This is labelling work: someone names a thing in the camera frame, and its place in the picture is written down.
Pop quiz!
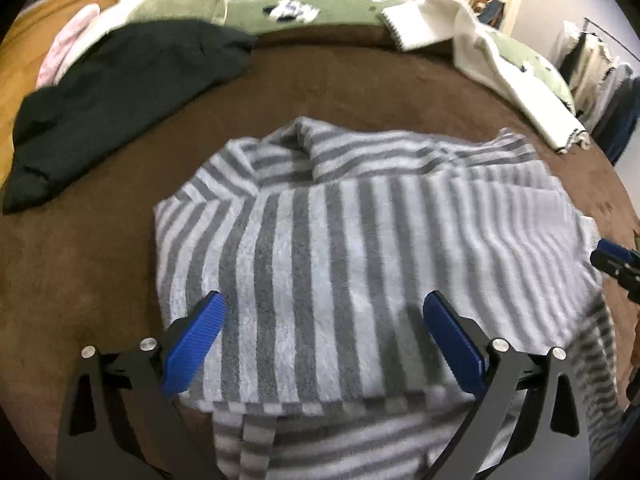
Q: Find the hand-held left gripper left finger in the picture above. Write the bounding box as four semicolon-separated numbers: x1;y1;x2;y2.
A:
56;290;227;480

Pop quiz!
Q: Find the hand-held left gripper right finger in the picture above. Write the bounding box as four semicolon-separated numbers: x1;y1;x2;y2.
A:
422;290;586;480

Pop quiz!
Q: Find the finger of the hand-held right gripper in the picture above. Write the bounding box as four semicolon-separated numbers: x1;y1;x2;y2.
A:
597;238;640;266
590;252;640;306

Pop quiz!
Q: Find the grey striped hoodie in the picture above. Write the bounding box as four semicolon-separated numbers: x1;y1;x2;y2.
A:
152;116;626;480

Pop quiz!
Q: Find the metal clothes rack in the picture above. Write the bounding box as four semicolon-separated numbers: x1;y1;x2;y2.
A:
582;17;640;61

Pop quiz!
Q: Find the navy hanging coat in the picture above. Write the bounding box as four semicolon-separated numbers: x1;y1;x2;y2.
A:
602;77;640;165

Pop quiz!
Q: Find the grey hanging garment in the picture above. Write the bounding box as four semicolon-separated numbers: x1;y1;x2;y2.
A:
595;62;635;132

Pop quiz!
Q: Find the beige hanging coat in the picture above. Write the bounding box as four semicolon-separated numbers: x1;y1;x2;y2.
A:
575;35;617;117

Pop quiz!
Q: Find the black hanging jacket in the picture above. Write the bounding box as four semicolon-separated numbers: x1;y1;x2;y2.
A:
559;35;587;83

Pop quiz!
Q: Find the white fleece garment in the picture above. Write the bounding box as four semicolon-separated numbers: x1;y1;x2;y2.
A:
381;0;592;155

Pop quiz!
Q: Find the black garment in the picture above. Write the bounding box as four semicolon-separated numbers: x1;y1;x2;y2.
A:
2;20;258;215

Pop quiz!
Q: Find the pink plush cloth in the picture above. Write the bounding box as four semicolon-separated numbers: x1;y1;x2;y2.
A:
36;4;101;88

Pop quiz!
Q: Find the green fleece pillow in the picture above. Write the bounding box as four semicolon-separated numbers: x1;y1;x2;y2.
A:
127;0;231;26

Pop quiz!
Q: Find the wooden headboard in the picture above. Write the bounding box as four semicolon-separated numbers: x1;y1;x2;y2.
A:
0;0;121;171

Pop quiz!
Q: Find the green panda print blanket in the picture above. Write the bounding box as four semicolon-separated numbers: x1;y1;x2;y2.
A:
225;0;576;116

